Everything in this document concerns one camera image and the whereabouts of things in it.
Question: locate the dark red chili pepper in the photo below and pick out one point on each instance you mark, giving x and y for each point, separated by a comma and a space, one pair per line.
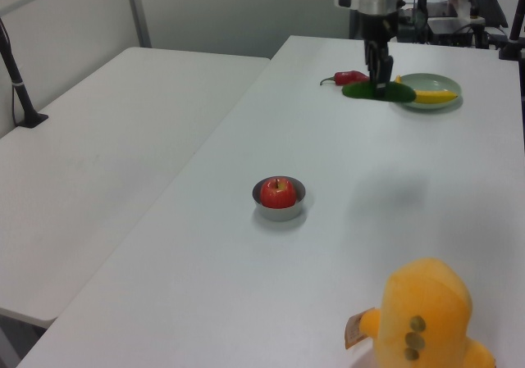
348, 77

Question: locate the small grey metal bowl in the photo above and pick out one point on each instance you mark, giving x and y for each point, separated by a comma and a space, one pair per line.
281, 214

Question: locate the pale green round plate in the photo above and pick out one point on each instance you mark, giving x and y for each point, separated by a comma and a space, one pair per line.
428, 84

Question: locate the dark green cucumber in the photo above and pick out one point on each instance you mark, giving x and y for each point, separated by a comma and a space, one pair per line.
361, 91

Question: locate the yellow banana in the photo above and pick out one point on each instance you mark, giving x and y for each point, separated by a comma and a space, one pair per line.
435, 96

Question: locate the black camera stand pole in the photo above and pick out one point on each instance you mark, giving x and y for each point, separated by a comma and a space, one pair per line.
18, 85

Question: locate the grey metal partition post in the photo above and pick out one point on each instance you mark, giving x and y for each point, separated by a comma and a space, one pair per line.
137, 9

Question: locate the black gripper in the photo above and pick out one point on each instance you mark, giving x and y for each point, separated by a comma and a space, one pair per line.
375, 28

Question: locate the black clamp stand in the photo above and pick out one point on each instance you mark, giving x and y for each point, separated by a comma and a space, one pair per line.
513, 36

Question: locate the yellow paper toy tag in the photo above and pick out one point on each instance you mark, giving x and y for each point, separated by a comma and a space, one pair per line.
352, 333

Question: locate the orange plush duck toy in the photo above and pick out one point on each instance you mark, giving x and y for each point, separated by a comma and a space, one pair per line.
426, 310

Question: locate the black desktop equipment box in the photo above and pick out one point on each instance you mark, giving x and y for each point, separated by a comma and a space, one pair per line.
490, 7

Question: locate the red apple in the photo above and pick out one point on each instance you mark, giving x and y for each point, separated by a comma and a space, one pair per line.
278, 194

